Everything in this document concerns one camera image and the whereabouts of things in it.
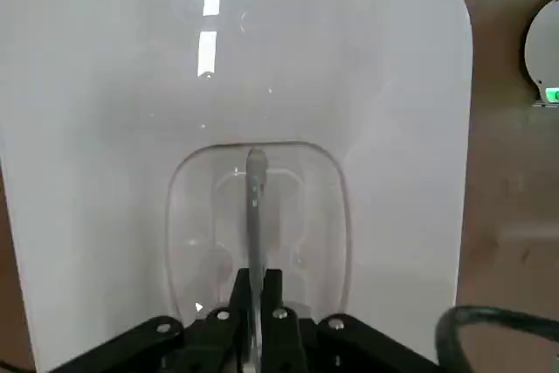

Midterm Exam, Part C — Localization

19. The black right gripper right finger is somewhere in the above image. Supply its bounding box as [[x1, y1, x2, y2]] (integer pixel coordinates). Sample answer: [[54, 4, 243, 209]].
[[260, 267, 443, 373]]

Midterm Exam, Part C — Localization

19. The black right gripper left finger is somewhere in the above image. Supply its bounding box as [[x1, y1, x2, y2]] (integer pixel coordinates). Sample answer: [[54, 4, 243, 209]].
[[52, 267, 254, 373]]

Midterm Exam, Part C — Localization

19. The black cable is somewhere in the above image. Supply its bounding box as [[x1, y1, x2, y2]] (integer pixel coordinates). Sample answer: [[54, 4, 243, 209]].
[[436, 306, 559, 373]]

